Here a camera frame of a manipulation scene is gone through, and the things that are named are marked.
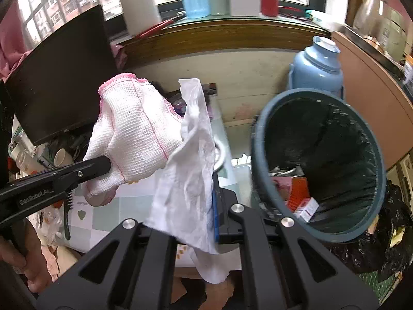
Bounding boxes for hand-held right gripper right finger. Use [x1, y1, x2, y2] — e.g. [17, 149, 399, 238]
[212, 174, 382, 310]

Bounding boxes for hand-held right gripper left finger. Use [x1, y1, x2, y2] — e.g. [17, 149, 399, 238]
[35, 219, 177, 310]

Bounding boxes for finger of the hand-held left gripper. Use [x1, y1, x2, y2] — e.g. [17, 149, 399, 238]
[52, 156, 112, 189]

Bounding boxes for white tissue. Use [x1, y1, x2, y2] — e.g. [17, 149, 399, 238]
[144, 77, 230, 284]

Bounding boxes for white cloth with pink trim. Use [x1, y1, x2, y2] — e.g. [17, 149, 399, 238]
[83, 73, 185, 207]

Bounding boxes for pink snack packet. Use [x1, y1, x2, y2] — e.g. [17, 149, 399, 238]
[274, 176, 295, 198]

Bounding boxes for orange foam net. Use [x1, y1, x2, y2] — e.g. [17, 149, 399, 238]
[287, 178, 311, 211]

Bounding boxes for small white box red label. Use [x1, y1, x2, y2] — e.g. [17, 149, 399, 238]
[293, 197, 320, 223]

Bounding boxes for blue trash bin black liner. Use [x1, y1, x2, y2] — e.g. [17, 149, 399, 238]
[250, 88, 388, 245]

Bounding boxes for person's left hand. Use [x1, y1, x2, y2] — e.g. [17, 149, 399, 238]
[0, 221, 60, 294]

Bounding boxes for white paper cup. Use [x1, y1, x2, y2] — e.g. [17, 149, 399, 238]
[53, 149, 75, 167]

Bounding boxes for black comb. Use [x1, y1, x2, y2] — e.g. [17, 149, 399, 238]
[62, 194, 74, 241]

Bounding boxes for checkered floral tablecloth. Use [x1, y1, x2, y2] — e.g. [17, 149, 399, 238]
[10, 103, 255, 270]

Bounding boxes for white tape roll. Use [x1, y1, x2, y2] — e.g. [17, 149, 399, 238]
[213, 139, 229, 172]

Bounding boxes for black computer monitor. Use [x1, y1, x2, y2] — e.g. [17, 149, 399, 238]
[6, 5, 121, 146]

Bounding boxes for pink garment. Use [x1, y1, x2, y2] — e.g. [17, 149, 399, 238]
[0, 3, 27, 79]

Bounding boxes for black plastic bag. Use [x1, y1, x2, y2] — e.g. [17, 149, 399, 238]
[329, 181, 413, 282]

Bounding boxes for large white bottle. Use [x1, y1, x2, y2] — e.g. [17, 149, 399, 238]
[114, 0, 162, 37]

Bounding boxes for light blue thermos jug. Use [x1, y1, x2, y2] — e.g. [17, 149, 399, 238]
[287, 35, 345, 98]

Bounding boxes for wooden cabinet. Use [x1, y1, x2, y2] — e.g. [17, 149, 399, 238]
[332, 30, 413, 170]

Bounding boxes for pale green appliance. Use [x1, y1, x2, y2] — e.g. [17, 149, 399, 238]
[383, 6, 411, 63]

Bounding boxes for glass jar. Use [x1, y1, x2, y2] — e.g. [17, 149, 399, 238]
[353, 0, 393, 39]

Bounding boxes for red-handled pliers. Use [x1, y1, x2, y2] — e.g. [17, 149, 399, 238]
[133, 19, 185, 40]

